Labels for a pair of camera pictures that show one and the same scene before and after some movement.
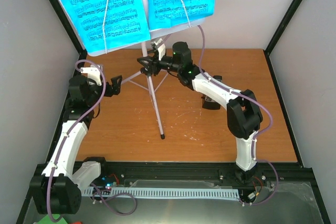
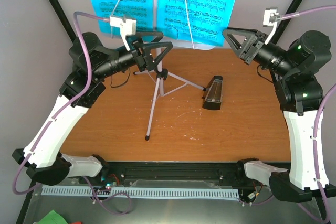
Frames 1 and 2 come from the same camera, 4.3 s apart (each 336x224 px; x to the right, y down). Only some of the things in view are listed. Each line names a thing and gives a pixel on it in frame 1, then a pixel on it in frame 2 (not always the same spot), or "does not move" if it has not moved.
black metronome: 209,103 does not move
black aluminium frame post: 63,18 does not move
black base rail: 192,174 does not move
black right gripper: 153,64 → 250,35
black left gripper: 116,88 → 145,60
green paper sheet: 46,220 does not move
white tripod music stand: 148,36 → 159,74
